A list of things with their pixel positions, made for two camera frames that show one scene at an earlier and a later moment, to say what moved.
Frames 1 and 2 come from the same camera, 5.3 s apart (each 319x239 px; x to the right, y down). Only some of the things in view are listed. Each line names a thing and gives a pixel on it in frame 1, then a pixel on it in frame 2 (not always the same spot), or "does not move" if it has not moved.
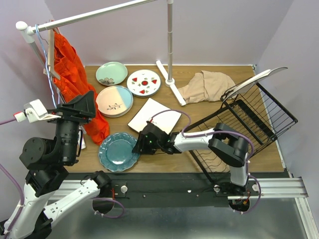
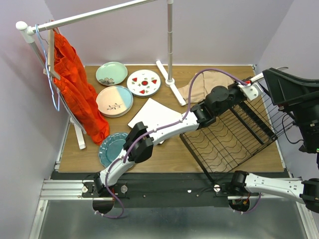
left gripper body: [71, 118] → [234, 96]
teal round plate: [115, 152] does not move
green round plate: [111, 73] does not move
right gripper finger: [138, 148] → [286, 89]
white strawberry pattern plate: [143, 83] does not move
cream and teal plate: [114, 101] does not move
